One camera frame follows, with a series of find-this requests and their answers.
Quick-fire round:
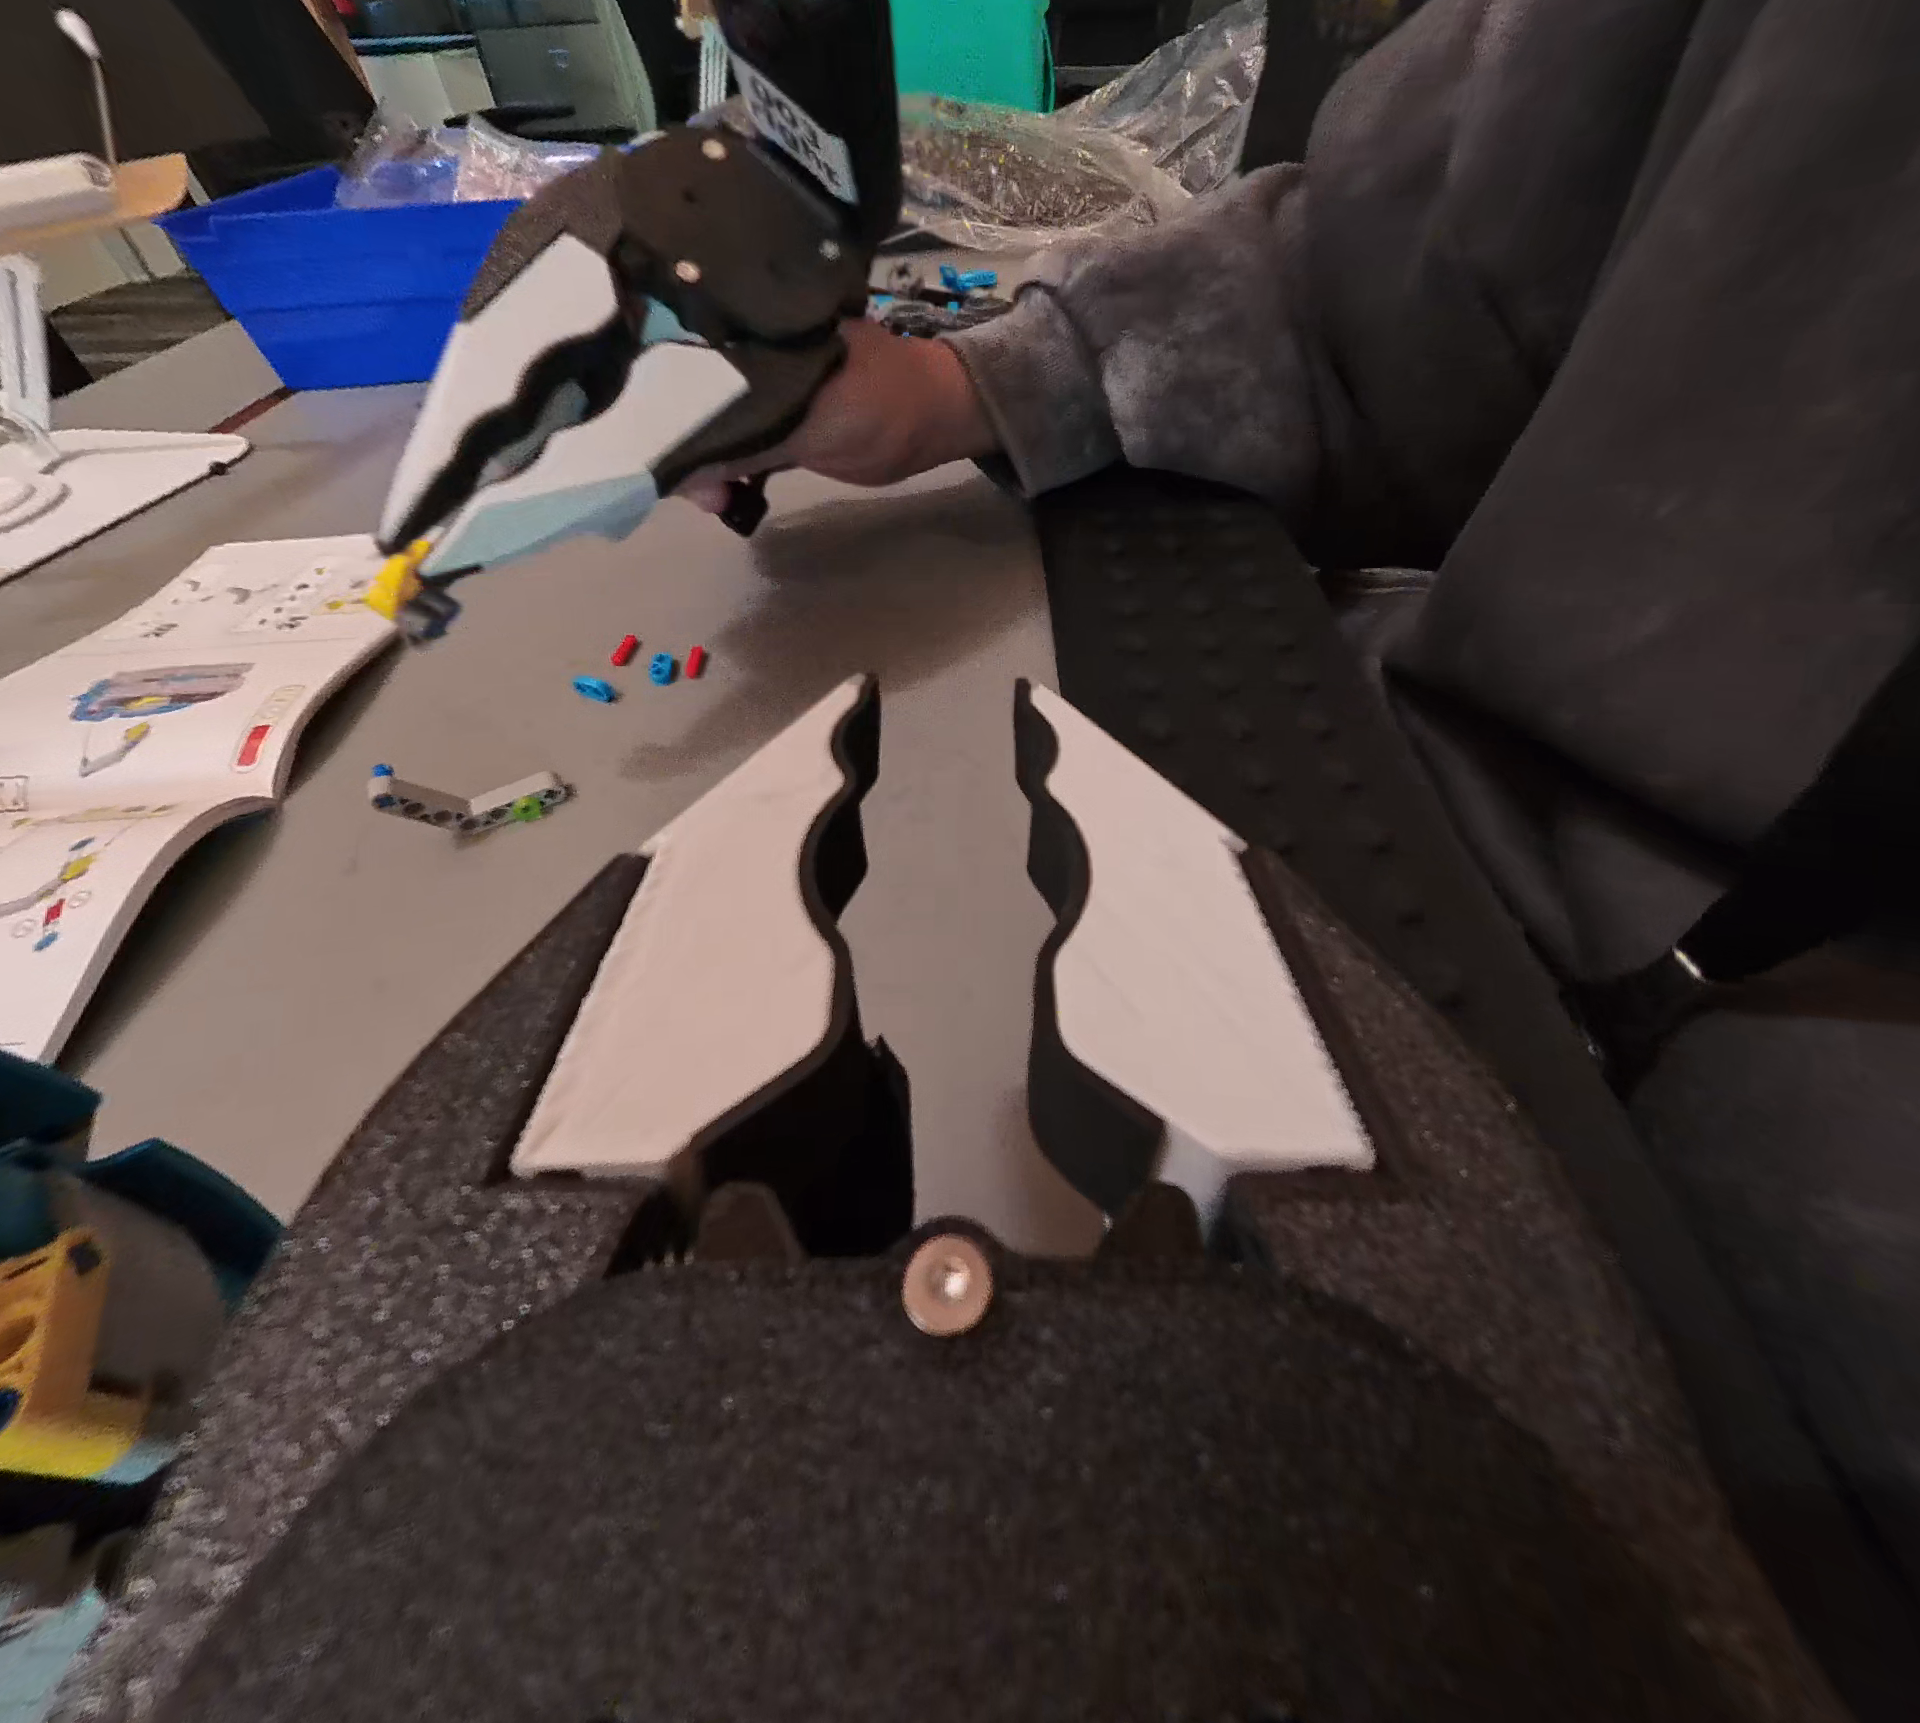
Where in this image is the instruction booklet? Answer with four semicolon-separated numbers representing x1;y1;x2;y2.
0;534;408;1065

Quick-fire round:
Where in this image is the white desk lamp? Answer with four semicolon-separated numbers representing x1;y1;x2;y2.
0;10;252;586

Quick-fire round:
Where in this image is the grey desk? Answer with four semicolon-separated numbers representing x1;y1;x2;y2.
0;238;1142;1259

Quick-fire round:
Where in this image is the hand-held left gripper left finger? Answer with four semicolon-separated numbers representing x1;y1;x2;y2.
510;674;884;1181

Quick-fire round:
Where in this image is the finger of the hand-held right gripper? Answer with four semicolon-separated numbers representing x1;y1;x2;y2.
375;236;649;556
426;336;756;578

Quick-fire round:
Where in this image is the clear plastic bag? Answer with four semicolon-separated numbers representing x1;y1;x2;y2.
893;0;1274;256
337;110;633;210

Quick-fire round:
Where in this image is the person's right forearm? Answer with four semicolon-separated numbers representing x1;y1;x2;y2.
944;164;1442;556

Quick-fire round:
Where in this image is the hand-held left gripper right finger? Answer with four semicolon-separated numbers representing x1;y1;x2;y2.
1015;678;1376;1173

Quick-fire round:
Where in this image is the pile of building bricks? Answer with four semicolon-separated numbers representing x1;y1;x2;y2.
866;260;1023;342

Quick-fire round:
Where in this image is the blue toy robot model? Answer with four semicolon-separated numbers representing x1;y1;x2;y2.
0;1047;288;1619

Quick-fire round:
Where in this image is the grey angled beam brick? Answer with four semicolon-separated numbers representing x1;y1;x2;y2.
367;764;576;837

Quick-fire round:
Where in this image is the person's right hand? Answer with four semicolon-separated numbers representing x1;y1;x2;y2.
675;320;1000;518

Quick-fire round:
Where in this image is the blue plastic bin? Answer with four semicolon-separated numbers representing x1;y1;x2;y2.
154;164;529;394

